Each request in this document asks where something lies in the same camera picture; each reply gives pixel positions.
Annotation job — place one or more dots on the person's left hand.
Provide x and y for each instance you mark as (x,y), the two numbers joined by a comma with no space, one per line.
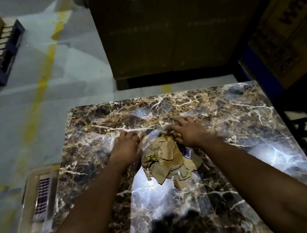
(125,152)

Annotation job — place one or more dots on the person's right hand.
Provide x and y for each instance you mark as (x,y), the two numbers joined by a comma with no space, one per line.
(191,133)

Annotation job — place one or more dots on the clear plastic bag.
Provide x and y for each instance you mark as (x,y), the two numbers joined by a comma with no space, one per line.
(151,138)

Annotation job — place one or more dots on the pile of cardboard and paper scraps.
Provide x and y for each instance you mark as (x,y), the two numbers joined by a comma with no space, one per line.
(167,162)

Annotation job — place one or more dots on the checked cloth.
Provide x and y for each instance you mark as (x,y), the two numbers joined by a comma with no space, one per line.
(41,198)

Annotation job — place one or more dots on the person's right forearm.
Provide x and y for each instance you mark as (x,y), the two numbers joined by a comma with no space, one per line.
(270,183)

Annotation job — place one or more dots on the person's left forearm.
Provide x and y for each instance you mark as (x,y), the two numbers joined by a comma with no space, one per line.
(80,221)

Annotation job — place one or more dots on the marble pattern table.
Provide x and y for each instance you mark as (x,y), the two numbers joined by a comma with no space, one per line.
(88,149)

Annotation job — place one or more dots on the clear plastic film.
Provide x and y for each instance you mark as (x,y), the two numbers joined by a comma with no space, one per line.
(58,207)

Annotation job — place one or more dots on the large dark cardboard box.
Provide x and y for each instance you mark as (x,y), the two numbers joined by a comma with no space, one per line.
(179,22)

